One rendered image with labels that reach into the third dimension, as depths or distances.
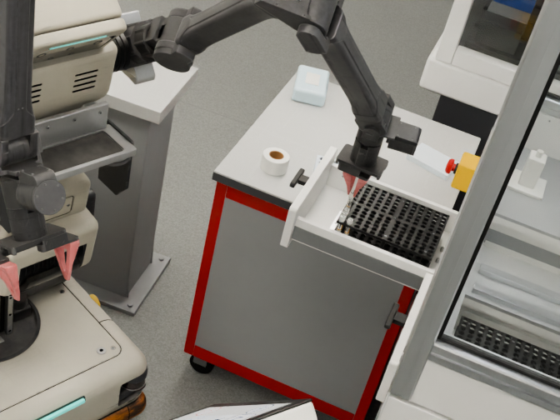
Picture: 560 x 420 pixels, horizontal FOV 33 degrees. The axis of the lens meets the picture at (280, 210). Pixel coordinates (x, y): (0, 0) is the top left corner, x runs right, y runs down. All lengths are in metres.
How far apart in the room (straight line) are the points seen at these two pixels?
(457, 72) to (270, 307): 0.88
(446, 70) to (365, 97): 1.05
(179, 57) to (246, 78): 2.46
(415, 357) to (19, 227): 0.69
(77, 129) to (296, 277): 0.82
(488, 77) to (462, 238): 1.40
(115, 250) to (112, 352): 0.51
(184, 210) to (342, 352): 1.09
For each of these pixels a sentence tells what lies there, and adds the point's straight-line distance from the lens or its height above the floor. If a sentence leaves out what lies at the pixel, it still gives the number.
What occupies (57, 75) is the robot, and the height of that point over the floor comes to 1.19.
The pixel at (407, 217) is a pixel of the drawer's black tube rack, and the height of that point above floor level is 0.87.
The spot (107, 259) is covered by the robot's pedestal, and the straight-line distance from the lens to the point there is 2.99.
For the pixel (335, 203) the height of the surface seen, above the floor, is 0.84.
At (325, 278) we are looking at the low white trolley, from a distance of 2.45.
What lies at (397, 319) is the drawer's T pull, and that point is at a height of 0.91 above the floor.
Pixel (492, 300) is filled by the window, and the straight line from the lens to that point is 1.53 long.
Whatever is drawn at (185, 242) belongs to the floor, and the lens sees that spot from 3.32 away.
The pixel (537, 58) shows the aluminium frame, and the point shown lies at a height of 1.62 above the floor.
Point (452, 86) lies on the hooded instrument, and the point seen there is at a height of 0.84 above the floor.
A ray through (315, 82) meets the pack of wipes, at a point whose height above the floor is 0.81.
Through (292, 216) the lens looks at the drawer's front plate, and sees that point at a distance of 2.04.
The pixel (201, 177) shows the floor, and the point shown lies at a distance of 3.62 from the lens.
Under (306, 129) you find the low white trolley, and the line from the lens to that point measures 2.61.
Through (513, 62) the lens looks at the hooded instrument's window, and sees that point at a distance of 2.81.
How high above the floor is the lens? 2.15
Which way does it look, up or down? 37 degrees down
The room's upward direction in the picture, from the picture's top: 14 degrees clockwise
